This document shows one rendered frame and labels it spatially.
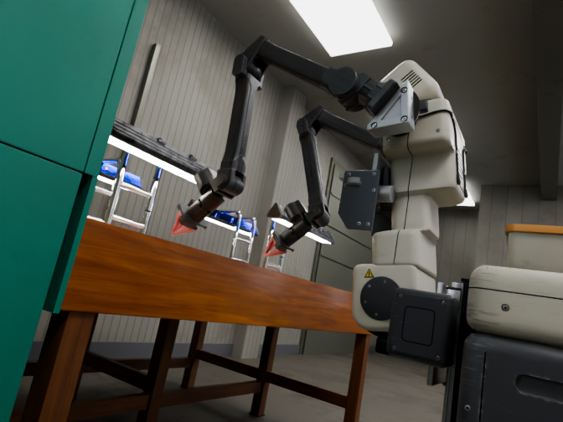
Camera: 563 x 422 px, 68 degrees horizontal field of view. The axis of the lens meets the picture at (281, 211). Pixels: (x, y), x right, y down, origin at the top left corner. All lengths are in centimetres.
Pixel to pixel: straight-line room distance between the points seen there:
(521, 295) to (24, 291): 85
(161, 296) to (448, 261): 835
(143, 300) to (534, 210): 692
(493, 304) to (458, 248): 836
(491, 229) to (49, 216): 705
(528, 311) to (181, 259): 76
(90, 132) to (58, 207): 15
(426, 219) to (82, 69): 83
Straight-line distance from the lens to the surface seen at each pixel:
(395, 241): 106
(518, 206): 755
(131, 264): 99
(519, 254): 101
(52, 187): 84
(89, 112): 89
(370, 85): 108
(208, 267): 116
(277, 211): 196
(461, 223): 929
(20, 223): 82
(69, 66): 88
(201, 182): 128
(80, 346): 98
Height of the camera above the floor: 68
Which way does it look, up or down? 12 degrees up
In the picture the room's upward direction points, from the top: 11 degrees clockwise
